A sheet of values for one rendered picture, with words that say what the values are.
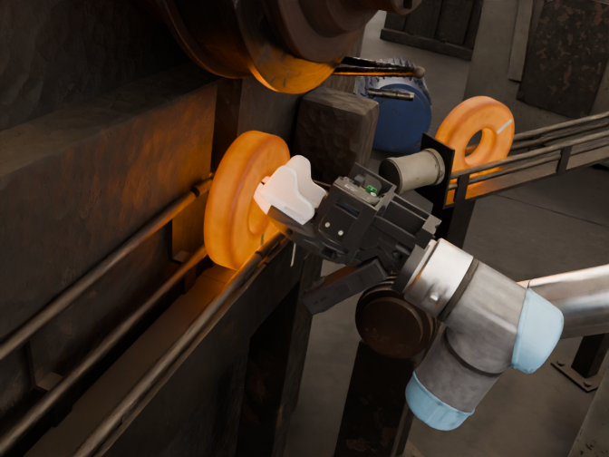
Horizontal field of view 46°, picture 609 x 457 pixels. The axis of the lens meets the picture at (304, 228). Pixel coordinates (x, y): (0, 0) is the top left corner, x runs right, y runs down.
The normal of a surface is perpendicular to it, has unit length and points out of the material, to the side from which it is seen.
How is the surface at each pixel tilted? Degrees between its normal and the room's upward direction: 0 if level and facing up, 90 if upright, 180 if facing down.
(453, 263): 28
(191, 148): 90
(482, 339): 93
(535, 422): 0
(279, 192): 89
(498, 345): 99
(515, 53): 90
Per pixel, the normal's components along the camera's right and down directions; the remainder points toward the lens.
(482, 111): 0.52, 0.47
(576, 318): -0.47, 0.32
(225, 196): -0.29, -0.04
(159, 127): 0.91, 0.30
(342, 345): 0.14, -0.87
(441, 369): -0.78, 0.08
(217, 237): -0.40, 0.51
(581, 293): -0.59, -0.35
